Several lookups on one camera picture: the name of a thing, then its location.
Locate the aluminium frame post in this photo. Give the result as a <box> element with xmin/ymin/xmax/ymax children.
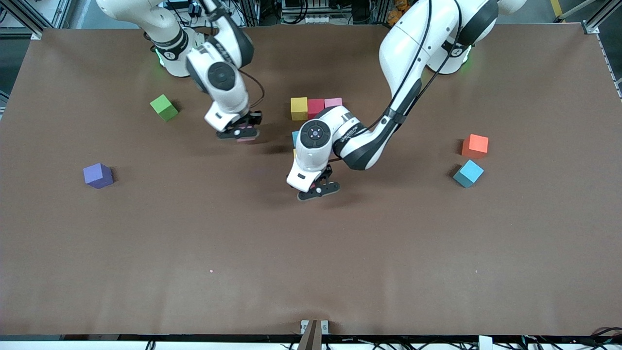
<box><xmin>241</xmin><ymin>0</ymin><xmax>260</xmax><ymax>25</ymax></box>
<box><xmin>370</xmin><ymin>0</ymin><xmax>389</xmax><ymax>24</ymax></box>

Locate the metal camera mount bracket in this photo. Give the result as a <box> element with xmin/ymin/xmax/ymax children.
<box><xmin>297</xmin><ymin>319</ymin><xmax>330</xmax><ymax>350</ymax></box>

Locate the orange foam cube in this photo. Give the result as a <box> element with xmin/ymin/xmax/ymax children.
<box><xmin>462</xmin><ymin>134</ymin><xmax>489</xmax><ymax>159</ymax></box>

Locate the purple foam cube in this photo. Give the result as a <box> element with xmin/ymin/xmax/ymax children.
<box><xmin>83</xmin><ymin>163</ymin><xmax>114</xmax><ymax>190</ymax></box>

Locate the white electrical box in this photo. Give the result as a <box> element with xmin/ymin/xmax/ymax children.
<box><xmin>291</xmin><ymin>14</ymin><xmax>332</xmax><ymax>25</ymax></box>

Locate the green foam cube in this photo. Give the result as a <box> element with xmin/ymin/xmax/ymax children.
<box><xmin>150</xmin><ymin>94</ymin><xmax>179</xmax><ymax>122</ymax></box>

